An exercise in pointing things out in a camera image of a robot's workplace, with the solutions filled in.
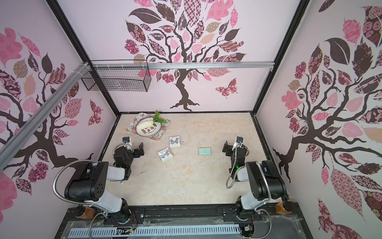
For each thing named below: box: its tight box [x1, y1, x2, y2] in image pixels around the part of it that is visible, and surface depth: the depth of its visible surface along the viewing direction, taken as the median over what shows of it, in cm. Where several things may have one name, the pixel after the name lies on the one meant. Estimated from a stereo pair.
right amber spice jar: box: [275, 200, 293, 216], surface depth 71 cm
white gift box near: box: [157, 147, 174, 163], surface depth 94 cm
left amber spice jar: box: [75, 205, 96, 220], surface depth 71 cm
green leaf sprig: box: [152, 110, 167, 129], surface depth 116 cm
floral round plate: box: [135, 116, 163, 137], surface depth 111 cm
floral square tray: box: [125, 113, 171, 141], surface depth 112 cm
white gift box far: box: [169, 135, 182, 148], surface depth 100 cm
